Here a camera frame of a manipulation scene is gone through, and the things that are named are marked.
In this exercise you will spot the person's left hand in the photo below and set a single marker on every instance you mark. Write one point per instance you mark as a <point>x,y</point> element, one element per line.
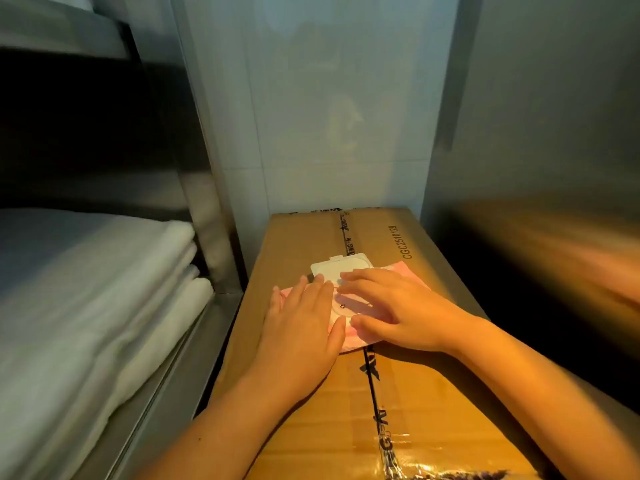
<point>295,344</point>

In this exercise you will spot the person's right hand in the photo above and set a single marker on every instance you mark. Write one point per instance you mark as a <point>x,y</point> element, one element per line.
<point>415,319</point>

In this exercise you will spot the pink wet wipes pack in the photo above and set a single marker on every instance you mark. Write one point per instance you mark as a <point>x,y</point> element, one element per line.
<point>345,267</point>

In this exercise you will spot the person's right forearm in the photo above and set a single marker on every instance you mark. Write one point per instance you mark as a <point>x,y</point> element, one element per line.
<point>540,394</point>

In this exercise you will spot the person's left forearm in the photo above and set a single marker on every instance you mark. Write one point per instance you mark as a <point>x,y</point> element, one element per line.
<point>225,434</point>

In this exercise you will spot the steel linen shelf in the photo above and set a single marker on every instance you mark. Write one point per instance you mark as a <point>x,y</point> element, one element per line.
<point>200,219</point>

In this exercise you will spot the stainless steel cabinet body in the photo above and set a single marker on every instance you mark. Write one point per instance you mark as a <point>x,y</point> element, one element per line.
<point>525,94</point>

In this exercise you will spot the brown taped cardboard box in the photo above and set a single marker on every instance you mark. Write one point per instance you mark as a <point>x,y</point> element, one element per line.
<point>310,234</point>

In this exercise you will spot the stack of white folded sheets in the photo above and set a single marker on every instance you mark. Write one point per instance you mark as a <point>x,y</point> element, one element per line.
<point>75,294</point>

